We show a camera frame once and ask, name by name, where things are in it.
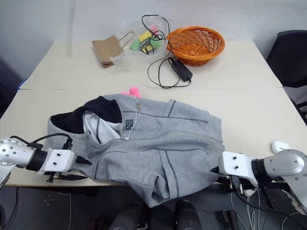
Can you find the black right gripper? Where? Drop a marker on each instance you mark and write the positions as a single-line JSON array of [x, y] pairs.
[[233, 183]]

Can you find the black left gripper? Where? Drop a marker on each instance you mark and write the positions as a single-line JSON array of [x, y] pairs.
[[54, 176]]

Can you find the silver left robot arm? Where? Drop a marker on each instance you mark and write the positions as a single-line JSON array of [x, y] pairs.
[[14, 153]]

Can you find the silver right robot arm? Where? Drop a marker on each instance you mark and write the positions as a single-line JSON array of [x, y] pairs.
[[285, 165]]

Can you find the grey zip-up jacket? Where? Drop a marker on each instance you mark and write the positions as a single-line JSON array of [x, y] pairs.
[[153, 148]]

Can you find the dark rounded shape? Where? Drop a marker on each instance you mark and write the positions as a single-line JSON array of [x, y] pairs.
[[127, 218], [188, 215]]

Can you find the white plastic device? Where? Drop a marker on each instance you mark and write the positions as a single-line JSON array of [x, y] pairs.
[[279, 146]]

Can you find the pink plush toy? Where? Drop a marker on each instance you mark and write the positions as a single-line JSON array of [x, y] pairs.
[[132, 92]]

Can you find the black power adapter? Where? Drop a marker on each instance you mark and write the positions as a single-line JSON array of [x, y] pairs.
[[181, 69]]

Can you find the brown paper bag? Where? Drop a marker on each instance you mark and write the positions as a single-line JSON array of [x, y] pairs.
[[106, 51]]

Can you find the orange wicker basket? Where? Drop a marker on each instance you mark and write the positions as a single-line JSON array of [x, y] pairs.
[[196, 45]]

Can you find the black office chair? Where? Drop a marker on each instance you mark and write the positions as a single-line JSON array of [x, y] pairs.
[[289, 60]]

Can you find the clear plastic bag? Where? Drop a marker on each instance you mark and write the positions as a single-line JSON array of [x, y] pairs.
[[153, 55]]

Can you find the yellow green sponge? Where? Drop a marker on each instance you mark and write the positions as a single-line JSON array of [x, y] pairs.
[[144, 36], [148, 48]]

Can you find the pink small item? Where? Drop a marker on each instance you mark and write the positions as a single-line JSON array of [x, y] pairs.
[[154, 28]]

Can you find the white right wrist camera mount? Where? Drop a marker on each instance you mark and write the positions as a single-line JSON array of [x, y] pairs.
[[236, 165]]

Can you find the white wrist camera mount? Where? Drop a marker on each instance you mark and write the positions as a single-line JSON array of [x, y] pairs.
[[58, 159], [236, 165]]

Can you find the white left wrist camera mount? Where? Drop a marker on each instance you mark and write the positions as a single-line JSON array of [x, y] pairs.
[[58, 159]]

